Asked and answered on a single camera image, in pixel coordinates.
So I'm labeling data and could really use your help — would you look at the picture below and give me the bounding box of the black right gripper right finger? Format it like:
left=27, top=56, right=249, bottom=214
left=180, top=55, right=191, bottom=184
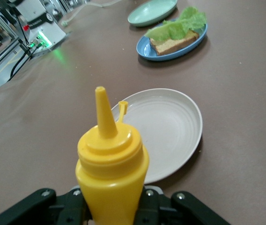
left=135, top=187, right=231, bottom=225

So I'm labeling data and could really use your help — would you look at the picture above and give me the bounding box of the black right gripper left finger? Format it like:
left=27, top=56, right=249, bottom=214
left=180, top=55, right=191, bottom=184
left=0, top=187, right=94, bottom=225

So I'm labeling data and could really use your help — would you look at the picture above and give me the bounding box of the brown bread slice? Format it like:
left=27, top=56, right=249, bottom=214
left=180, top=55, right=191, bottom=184
left=149, top=30, right=201, bottom=56

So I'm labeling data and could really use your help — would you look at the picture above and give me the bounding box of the yellow squeeze bottle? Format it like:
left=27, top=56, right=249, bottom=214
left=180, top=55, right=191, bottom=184
left=75, top=86, right=150, bottom=225

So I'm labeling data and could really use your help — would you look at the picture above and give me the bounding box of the blue round plate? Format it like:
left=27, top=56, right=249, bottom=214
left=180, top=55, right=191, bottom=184
left=136, top=18, right=208, bottom=62

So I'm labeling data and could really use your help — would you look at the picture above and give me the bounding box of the beige round plate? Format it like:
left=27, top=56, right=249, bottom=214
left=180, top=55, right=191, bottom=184
left=109, top=88, right=203, bottom=185

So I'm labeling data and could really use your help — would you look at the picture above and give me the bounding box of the pale green round plate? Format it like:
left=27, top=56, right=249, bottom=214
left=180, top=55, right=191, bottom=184
left=127, top=0, right=178, bottom=27

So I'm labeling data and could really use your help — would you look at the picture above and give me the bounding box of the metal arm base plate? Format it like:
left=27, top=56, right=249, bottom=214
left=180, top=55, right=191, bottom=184
left=30, top=32, right=69, bottom=56

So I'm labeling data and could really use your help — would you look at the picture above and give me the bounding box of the white toaster power cord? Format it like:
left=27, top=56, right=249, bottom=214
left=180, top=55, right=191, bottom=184
left=61, top=0, right=121, bottom=28

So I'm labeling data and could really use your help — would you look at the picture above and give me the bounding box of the green lettuce leaf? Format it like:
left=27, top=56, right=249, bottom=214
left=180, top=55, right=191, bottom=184
left=145, top=6, right=207, bottom=42

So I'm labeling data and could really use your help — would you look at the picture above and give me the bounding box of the aluminium frame rail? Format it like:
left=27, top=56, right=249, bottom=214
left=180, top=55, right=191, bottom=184
left=0, top=0, right=34, bottom=94

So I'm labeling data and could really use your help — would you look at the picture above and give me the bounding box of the black arm base cable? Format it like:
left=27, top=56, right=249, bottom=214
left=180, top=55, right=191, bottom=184
left=10, top=22, right=41, bottom=80

